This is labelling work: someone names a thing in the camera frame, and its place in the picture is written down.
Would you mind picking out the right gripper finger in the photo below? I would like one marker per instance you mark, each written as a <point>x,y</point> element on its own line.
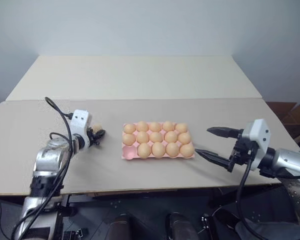
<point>222,132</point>
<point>213,158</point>

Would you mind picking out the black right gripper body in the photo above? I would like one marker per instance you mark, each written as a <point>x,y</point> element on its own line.
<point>240,152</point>

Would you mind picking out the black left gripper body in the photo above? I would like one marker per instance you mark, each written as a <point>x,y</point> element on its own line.
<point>91,137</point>

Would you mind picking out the brown egg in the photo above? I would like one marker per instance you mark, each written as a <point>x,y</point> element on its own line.
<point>168,125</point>
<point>184,138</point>
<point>142,137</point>
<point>187,150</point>
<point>128,139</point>
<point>142,126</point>
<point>97,127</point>
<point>172,149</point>
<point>158,149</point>
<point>129,128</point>
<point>156,137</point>
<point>171,136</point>
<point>155,126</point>
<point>181,127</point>
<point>144,150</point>

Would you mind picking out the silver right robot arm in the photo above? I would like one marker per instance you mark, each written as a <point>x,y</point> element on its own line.
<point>290,158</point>

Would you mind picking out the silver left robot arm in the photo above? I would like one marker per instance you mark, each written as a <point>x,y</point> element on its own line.
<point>48,156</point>

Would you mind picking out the pink egg tray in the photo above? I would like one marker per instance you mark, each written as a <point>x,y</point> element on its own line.
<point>129,153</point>

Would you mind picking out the brown cardboard box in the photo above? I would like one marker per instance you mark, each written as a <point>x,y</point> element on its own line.
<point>290,117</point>

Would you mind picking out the dark rounded shape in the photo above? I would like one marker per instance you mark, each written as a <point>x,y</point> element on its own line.
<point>121,227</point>
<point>180,226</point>

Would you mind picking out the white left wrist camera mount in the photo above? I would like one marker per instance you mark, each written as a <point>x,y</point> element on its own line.
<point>80,118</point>

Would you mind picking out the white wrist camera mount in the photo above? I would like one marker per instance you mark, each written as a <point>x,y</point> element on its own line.
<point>80,118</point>
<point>256,132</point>

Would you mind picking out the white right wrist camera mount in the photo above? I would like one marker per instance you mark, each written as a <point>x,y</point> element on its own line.
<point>256,132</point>

